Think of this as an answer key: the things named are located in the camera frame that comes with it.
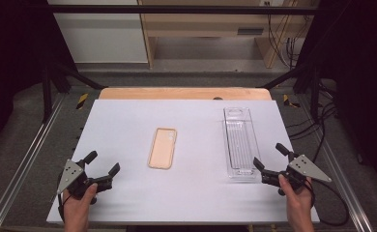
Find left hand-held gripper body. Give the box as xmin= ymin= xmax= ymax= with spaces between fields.
xmin=56 ymin=159 xmax=114 ymax=206

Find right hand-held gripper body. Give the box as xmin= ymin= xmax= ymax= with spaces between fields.
xmin=261 ymin=151 xmax=333 ymax=196

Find clear plastic tray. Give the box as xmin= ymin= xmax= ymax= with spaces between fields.
xmin=222 ymin=106 xmax=263 ymax=181

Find beige phone case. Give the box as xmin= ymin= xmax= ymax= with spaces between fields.
xmin=147 ymin=127 xmax=178 ymax=171

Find person's left hand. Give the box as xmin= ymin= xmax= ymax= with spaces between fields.
xmin=62 ymin=182 xmax=100 ymax=220

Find person's right hand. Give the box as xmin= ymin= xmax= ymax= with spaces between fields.
xmin=277 ymin=174 xmax=314 ymax=218

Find white table cover board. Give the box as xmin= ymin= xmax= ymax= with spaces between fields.
xmin=45 ymin=99 xmax=321 ymax=224

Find wooden table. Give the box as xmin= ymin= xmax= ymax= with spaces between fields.
xmin=98 ymin=86 xmax=273 ymax=102

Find black curtain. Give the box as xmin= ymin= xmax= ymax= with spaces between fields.
xmin=0 ymin=0 xmax=78 ymax=158
xmin=296 ymin=0 xmax=377 ymax=189

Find white cabinet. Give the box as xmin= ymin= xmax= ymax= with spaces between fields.
xmin=46 ymin=0 xmax=149 ymax=65

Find grey rectangular desk fitting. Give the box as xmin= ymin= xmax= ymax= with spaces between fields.
xmin=237 ymin=27 xmax=265 ymax=36

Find light wooden desk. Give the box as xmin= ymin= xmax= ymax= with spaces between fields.
xmin=137 ymin=0 xmax=320 ymax=70

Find left hand-held gripper cable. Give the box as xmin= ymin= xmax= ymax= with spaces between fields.
xmin=56 ymin=173 xmax=70 ymax=224

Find aluminium floor rail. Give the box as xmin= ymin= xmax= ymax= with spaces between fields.
xmin=0 ymin=93 xmax=66 ymax=232
xmin=297 ymin=96 xmax=375 ymax=232

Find black floor cables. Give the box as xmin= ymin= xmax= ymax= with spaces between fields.
xmin=286 ymin=80 xmax=339 ymax=163

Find hanging black cable bundle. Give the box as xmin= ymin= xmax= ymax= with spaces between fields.
xmin=266 ymin=0 xmax=308 ymax=70

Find black horizontal frame bar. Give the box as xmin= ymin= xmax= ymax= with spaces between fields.
xmin=46 ymin=4 xmax=320 ymax=15

